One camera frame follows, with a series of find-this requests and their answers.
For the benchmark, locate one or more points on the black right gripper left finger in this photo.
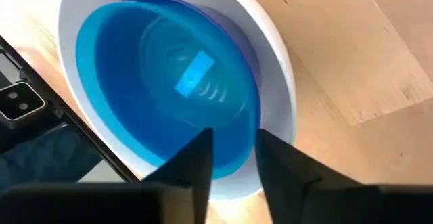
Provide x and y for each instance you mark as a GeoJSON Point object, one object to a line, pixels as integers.
{"type": "Point", "coordinates": [196, 166]}

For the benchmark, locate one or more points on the dark blue plastic bowl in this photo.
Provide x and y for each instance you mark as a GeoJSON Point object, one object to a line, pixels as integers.
{"type": "Point", "coordinates": [236, 27]}

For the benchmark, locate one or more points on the black bracket with two screws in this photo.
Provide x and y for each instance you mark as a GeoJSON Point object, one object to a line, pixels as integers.
{"type": "Point", "coordinates": [20, 104]}

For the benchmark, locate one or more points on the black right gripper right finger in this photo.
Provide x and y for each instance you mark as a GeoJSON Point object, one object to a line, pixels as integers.
{"type": "Point", "coordinates": [284, 170]}

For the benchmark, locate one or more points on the large white bowl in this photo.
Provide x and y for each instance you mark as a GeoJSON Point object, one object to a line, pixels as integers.
{"type": "Point", "coordinates": [274, 92]}

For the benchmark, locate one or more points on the teal plastic bowl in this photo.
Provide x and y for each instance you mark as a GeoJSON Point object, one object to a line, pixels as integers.
{"type": "Point", "coordinates": [135, 82]}

